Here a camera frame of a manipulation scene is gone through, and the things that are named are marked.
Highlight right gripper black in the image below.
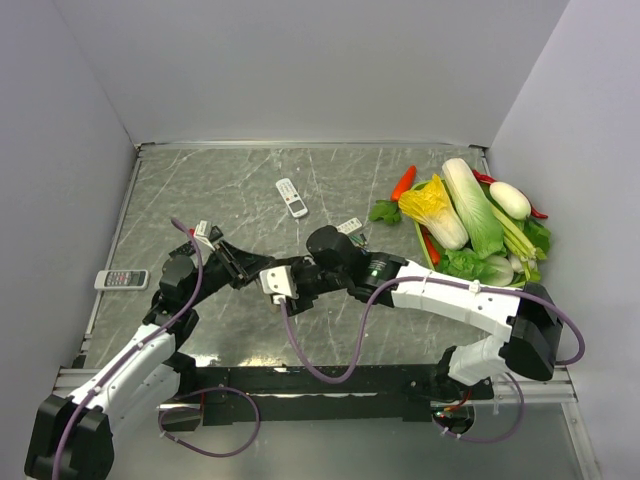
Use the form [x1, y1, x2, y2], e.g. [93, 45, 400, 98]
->
[273, 254, 350, 316]

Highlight red chili pepper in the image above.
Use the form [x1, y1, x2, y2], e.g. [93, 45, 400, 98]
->
[472, 168, 549, 220]

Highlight white remote middle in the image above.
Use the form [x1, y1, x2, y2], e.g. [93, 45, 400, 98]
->
[336, 217, 363, 235]

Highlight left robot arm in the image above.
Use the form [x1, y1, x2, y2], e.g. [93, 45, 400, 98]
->
[24, 241, 275, 479]

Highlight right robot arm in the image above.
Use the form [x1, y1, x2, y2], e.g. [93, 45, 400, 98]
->
[286, 226, 565, 399]

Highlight green lettuce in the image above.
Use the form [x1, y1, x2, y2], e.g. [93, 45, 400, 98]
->
[438, 249, 496, 281]

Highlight celery stalks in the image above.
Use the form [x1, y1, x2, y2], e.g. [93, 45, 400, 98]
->
[491, 205, 547, 261]

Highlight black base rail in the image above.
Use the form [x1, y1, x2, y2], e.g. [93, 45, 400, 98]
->
[170, 364, 494, 426]

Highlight orange carrot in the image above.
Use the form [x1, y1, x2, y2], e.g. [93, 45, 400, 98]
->
[390, 165, 417, 202]

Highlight white eggplant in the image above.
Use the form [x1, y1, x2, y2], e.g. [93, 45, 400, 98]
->
[489, 181, 532, 220]

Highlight green plastic tray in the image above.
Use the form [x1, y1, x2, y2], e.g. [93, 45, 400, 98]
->
[410, 179, 531, 291]

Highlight white remote far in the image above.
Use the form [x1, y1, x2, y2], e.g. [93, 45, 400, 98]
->
[276, 178, 309, 219]

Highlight green napa cabbage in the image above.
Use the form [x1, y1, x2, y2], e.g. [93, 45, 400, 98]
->
[442, 158, 504, 259]

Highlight yellow napa cabbage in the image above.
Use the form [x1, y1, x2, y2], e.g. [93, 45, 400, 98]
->
[398, 174, 469, 250]

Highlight white remote with blue button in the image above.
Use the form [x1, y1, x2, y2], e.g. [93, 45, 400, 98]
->
[259, 270, 282, 313]

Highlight bok choy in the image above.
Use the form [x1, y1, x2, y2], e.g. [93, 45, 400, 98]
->
[478, 254, 525, 287]

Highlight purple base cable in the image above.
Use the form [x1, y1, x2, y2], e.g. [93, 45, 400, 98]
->
[158, 387, 262, 460]

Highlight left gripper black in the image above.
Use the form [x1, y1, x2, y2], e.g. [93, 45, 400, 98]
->
[186, 238, 273, 307]

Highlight green leaf by carrot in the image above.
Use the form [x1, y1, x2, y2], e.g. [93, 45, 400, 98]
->
[368, 200, 402, 225]

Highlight black remote control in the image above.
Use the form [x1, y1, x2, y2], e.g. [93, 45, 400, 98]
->
[169, 226, 223, 258]

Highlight red pepper in tray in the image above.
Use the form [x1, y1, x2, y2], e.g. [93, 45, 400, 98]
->
[420, 226, 441, 267]

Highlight white grey remote left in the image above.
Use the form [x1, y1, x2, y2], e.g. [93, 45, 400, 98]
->
[94, 269, 150, 292]

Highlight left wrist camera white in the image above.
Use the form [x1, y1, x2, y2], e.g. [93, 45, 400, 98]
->
[193, 220, 223, 249]

